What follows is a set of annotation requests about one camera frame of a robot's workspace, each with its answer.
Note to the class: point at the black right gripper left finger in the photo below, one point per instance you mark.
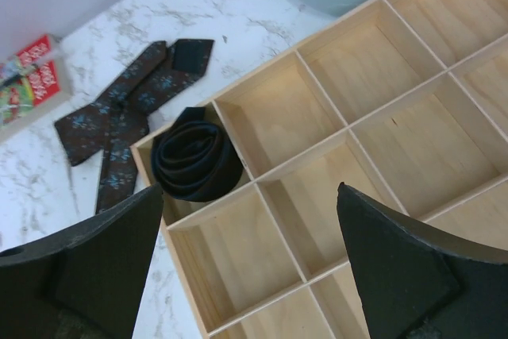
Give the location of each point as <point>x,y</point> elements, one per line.
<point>85,281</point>

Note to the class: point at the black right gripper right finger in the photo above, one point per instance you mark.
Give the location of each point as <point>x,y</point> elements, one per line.
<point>417,281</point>

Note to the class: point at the rolled dark navy tie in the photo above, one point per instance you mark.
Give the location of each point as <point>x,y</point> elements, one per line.
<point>195,160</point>

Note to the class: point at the brown floral patterned tie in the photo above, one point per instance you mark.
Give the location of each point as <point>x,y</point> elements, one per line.
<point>118,117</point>

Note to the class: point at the wooden compartment tray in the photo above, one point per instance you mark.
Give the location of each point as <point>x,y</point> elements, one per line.
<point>406,100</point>

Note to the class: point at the red illustrated book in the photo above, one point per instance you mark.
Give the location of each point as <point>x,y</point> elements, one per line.
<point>34,81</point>

